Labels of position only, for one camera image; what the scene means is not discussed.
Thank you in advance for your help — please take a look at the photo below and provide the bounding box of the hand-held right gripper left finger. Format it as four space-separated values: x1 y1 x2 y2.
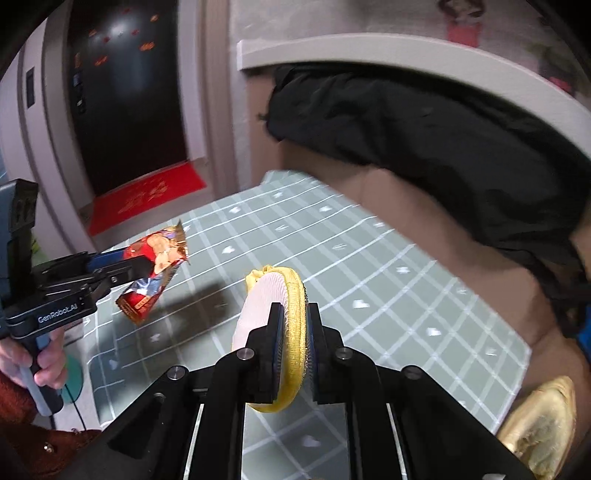
60 302 283 480

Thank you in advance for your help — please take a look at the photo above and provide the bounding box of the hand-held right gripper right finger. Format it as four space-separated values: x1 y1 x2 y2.
307 302 536 480

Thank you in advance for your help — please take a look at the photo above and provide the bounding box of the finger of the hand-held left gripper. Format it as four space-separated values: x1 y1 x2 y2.
34 251 125 282
90 257 153 298

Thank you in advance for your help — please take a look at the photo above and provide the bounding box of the red gold snack wrapper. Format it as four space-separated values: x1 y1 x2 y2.
115 220 191 328

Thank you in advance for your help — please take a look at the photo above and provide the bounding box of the yellow round sponge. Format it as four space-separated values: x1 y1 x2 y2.
231 264 309 414

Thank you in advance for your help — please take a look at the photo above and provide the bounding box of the person's left forearm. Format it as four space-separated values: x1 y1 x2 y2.
0 369 102 467

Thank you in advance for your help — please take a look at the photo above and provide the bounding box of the person's left hand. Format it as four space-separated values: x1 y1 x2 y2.
0 330 68 388

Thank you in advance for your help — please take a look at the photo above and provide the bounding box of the red doormat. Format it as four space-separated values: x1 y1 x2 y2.
88 159 208 237

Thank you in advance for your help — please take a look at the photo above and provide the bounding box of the teal round object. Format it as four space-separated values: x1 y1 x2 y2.
60 355 85 404

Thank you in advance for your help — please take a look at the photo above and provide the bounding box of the green grid tablecloth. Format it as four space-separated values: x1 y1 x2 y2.
81 170 532 480

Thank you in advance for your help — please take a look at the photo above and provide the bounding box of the black door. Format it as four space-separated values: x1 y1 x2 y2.
65 0 190 197

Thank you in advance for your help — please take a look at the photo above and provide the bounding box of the black cloth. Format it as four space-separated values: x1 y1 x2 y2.
265 65 591 337

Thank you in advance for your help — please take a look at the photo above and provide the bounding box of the black cable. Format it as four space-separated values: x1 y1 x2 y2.
51 388 88 432

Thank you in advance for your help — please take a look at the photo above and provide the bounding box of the cartoon couple wall sticker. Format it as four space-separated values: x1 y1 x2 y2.
434 0 583 93

